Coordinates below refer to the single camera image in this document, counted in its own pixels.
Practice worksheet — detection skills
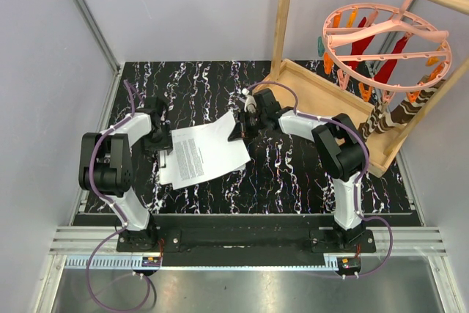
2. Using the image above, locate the pink round clip hanger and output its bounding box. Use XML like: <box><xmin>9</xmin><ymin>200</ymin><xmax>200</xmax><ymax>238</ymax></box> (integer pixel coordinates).
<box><xmin>317</xmin><ymin>0</ymin><xmax>452</xmax><ymax>101</ymax></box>

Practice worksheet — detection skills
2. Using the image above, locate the white slotted cable duct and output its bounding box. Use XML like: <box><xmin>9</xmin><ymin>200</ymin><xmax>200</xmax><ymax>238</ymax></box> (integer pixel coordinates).
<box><xmin>64</xmin><ymin>255</ymin><xmax>144</xmax><ymax>270</ymax></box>

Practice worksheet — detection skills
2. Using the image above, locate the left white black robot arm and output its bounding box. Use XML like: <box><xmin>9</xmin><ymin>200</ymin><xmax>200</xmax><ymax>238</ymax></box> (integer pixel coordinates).
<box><xmin>78</xmin><ymin>97</ymin><xmax>173</xmax><ymax>251</ymax></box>

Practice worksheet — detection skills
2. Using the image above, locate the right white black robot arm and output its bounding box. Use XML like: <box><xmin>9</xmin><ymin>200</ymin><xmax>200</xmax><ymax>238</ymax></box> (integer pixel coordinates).
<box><xmin>228</xmin><ymin>88</ymin><xmax>369</xmax><ymax>252</ymax></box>

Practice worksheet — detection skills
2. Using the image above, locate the red sock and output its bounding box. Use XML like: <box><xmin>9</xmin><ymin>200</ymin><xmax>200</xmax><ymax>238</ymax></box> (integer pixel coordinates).
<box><xmin>374</xmin><ymin>32</ymin><xmax>412</xmax><ymax>84</ymax></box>
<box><xmin>347</xmin><ymin>35</ymin><xmax>374</xmax><ymax>70</ymax></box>

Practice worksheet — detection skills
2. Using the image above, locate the brown striped sock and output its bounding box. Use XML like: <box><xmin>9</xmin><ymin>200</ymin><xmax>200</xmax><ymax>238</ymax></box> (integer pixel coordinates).
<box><xmin>375</xmin><ymin>78</ymin><xmax>446</xmax><ymax>133</ymax></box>
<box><xmin>358</xmin><ymin>101</ymin><xmax>386</xmax><ymax>141</ymax></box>

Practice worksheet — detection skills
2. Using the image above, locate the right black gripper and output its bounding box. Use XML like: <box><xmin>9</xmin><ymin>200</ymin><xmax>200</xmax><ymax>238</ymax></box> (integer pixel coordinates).
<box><xmin>229</xmin><ymin>109</ymin><xmax>267</xmax><ymax>143</ymax></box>

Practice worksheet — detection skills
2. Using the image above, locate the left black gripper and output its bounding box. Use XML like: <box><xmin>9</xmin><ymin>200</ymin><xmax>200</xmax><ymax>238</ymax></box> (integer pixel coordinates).
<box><xmin>141</xmin><ymin>123</ymin><xmax>172</xmax><ymax>157</ymax></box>

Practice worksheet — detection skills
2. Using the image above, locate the wooden drying rack stand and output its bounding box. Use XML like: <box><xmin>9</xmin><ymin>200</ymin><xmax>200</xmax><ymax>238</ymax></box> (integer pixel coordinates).
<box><xmin>261</xmin><ymin>0</ymin><xmax>468</xmax><ymax>177</ymax></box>

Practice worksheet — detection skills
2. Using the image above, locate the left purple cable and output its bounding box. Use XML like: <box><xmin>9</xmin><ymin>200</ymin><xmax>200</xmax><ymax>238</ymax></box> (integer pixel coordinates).
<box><xmin>84</xmin><ymin>78</ymin><xmax>158</xmax><ymax>310</ymax></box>

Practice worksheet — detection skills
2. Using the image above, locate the white clipboard folder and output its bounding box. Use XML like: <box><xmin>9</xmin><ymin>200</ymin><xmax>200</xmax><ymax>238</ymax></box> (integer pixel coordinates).
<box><xmin>158</xmin><ymin>150</ymin><xmax>177</xmax><ymax>185</ymax></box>

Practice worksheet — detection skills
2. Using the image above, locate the aluminium frame rail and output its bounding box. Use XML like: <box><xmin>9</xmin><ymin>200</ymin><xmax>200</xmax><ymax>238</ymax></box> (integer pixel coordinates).
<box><xmin>32</xmin><ymin>0</ymin><xmax>121</xmax><ymax>312</ymax></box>

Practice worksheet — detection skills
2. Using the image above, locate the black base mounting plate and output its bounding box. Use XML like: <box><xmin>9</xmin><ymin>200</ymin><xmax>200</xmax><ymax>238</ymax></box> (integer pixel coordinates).
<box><xmin>117</xmin><ymin>227</ymin><xmax>377</xmax><ymax>270</ymax></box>

